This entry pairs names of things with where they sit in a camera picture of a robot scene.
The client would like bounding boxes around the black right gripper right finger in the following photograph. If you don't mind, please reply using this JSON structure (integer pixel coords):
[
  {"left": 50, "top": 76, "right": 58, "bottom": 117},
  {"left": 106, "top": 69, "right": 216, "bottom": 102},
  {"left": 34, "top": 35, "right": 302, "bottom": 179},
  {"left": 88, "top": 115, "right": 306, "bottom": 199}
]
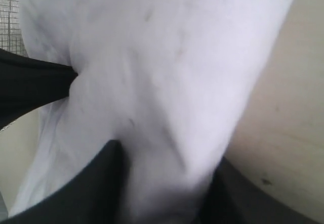
[{"left": 199, "top": 158, "right": 317, "bottom": 224}]

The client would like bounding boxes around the metal wire mesh basket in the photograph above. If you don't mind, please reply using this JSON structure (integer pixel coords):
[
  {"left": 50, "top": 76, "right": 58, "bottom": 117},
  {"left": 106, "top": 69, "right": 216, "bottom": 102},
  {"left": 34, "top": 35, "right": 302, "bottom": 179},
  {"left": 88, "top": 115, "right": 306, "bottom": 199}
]
[{"left": 0, "top": 0, "right": 27, "bottom": 56}]

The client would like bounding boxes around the white t-shirt red Chinese logo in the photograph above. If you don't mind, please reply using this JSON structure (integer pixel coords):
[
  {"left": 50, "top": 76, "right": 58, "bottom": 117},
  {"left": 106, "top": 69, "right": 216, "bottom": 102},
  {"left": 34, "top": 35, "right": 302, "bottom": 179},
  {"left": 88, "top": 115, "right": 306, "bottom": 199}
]
[{"left": 9, "top": 0, "right": 293, "bottom": 223}]

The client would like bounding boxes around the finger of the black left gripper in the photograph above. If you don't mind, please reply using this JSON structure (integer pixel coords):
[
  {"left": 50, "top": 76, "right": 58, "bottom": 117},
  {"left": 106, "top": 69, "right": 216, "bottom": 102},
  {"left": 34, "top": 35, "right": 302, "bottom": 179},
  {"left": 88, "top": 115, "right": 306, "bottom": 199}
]
[{"left": 1, "top": 49, "right": 77, "bottom": 129}]

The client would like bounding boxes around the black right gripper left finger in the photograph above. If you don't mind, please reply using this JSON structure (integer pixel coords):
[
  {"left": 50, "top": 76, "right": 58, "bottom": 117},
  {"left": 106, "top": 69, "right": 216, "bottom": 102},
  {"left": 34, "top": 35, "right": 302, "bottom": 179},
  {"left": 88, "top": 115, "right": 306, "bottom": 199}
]
[{"left": 3, "top": 140, "right": 126, "bottom": 224}]

